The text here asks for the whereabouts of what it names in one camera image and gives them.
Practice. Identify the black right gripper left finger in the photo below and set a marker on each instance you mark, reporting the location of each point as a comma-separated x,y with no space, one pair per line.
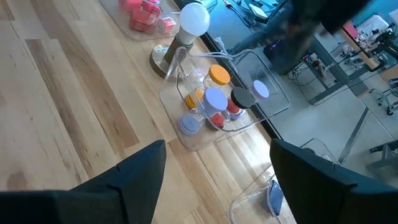
93,205

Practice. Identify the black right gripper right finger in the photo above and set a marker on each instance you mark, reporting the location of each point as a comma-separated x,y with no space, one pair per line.
326,199

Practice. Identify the orange sand hourglass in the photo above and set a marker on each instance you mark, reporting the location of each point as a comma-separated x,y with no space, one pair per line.
219,74

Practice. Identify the pink square box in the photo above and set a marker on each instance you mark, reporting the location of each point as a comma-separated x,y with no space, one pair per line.
142,21

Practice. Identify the small pink-red wall charger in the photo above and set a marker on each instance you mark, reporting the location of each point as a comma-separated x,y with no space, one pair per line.
166,25

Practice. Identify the red rectangular box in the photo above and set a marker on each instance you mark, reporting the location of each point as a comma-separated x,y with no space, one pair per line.
130,4

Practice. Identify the red square block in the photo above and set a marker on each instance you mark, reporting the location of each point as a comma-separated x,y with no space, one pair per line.
151,7

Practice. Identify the office chair base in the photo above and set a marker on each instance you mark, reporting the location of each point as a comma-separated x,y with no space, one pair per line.
388,102

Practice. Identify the clear plastic bin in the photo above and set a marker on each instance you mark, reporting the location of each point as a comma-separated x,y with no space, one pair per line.
124,31
189,141
248,199

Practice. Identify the wooden desk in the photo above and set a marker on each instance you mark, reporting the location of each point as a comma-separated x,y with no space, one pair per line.
363,56

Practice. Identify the person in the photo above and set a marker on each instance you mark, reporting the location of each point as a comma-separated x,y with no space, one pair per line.
280,31

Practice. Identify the brass lamp with white bulb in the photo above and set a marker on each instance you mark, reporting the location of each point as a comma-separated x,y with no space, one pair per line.
194,18

